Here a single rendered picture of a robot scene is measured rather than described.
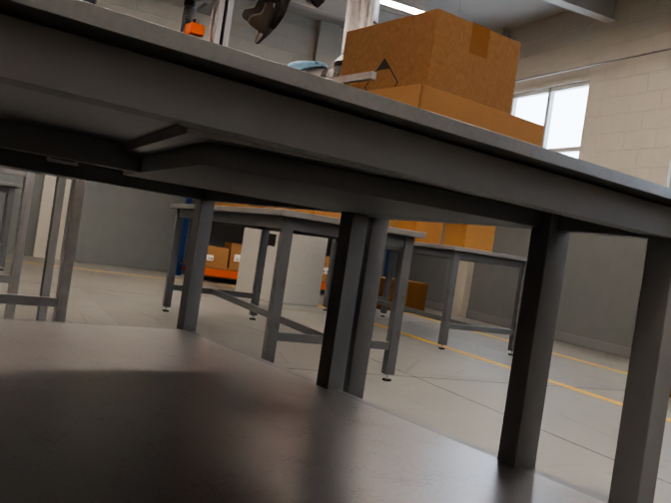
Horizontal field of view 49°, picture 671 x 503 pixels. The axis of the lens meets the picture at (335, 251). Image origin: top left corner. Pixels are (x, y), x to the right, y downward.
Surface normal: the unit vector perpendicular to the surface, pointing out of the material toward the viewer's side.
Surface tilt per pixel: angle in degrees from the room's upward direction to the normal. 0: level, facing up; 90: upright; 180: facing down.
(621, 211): 90
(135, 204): 90
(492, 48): 90
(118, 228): 90
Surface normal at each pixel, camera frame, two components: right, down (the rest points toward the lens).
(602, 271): -0.89, -0.13
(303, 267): 0.60, 0.09
